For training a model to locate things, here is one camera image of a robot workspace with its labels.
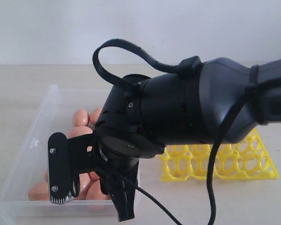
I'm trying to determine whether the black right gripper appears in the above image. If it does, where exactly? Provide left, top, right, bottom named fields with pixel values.
left=93, top=127, right=165, bottom=222

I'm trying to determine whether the brown egg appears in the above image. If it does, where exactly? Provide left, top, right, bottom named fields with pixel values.
left=86, top=180, right=111, bottom=200
left=28, top=182, right=50, bottom=201
left=74, top=173, right=91, bottom=200
left=89, top=172, right=100, bottom=182
left=67, top=126, right=93, bottom=138
left=72, top=109, right=89, bottom=127
left=89, top=108, right=102, bottom=125
left=44, top=170, right=49, bottom=182

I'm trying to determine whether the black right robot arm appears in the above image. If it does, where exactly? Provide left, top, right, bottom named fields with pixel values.
left=93, top=56, right=281, bottom=224

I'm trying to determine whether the clear plastic storage box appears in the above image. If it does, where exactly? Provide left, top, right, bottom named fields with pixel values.
left=0, top=85, right=118, bottom=225

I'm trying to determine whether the yellow plastic egg tray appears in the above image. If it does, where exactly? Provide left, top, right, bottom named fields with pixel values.
left=160, top=129, right=279, bottom=182

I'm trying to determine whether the black camera cable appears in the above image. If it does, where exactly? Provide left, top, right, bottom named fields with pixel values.
left=92, top=38, right=281, bottom=225

